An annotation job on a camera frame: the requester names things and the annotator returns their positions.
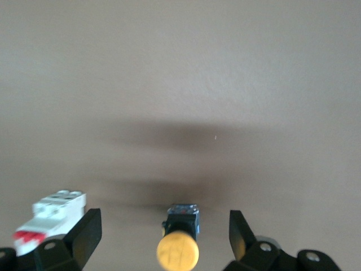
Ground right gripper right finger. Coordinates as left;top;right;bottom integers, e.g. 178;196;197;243
224;209;284;271

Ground white circuit breaker red switch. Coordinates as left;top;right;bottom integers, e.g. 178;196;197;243
14;189;87;257

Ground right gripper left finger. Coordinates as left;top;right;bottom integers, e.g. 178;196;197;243
33;208;103;271

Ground yellow push button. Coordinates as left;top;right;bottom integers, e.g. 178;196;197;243
156;203;201;269

